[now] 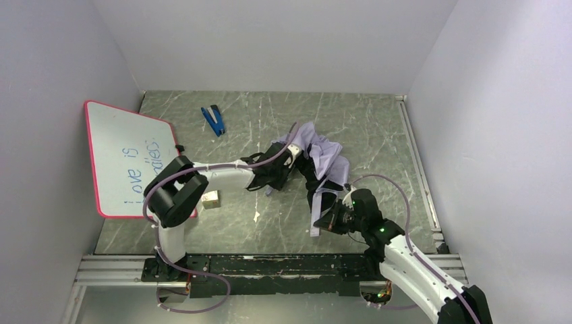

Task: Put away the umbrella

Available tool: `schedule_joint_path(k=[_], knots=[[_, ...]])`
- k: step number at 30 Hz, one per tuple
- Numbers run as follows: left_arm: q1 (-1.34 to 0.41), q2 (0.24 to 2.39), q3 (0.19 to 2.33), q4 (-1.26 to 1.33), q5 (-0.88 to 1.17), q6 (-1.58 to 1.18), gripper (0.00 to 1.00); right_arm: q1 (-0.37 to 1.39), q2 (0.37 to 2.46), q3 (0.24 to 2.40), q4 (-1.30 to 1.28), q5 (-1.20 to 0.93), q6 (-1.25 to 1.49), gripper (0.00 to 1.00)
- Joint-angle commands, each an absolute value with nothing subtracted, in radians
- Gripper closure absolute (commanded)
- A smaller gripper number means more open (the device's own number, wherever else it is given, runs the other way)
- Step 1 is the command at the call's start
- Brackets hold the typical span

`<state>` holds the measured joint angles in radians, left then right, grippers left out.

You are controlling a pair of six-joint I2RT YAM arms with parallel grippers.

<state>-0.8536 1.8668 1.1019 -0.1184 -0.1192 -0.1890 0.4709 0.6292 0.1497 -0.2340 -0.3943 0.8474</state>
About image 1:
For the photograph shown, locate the pink framed whiteboard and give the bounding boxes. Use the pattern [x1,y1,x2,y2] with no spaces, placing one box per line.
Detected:
[84,101,179,219]

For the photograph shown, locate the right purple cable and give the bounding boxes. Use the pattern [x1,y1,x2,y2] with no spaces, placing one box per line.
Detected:
[348,173,481,324]

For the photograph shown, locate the blue stapler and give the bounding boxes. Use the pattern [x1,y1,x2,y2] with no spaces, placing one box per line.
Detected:
[201,105,226,137]

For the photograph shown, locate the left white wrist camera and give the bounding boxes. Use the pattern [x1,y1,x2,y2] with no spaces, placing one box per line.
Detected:
[284,144,303,169]

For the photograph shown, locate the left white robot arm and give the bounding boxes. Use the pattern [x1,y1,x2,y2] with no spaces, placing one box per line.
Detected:
[142,142,302,281]

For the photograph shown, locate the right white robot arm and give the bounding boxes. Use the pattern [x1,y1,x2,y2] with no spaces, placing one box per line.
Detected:
[313,189,492,323]

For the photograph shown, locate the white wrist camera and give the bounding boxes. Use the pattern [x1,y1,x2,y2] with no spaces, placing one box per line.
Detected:
[284,144,303,169]
[343,184,357,207]

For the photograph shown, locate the purple cable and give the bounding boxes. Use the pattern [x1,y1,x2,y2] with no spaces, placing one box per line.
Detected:
[142,121,301,314]
[348,173,481,324]

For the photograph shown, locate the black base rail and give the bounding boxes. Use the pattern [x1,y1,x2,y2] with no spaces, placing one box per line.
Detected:
[140,253,385,298]

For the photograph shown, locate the lavender folding umbrella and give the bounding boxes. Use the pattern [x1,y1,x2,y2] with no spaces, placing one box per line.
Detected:
[258,122,349,238]

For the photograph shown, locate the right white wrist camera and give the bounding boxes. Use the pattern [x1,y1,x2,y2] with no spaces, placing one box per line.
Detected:
[343,184,357,207]

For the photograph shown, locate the small beige box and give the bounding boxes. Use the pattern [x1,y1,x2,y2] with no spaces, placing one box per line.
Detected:
[201,190,221,209]

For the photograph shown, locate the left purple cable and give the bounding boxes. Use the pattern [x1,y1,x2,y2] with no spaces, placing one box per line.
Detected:
[142,121,301,314]

